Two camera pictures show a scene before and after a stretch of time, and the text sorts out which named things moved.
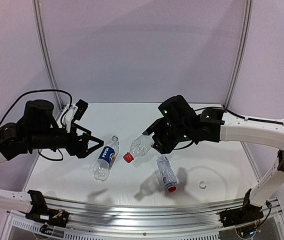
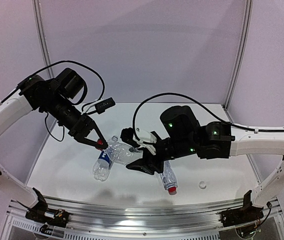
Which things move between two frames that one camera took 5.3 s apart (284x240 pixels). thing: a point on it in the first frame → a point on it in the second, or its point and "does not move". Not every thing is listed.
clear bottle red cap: x=140 y=147 → x=120 y=153
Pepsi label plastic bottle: x=101 y=169 does not move
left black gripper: x=75 y=144 → x=82 y=127
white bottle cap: x=202 y=184 does not move
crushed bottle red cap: x=168 y=174 does not move
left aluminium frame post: x=47 y=52 does not move
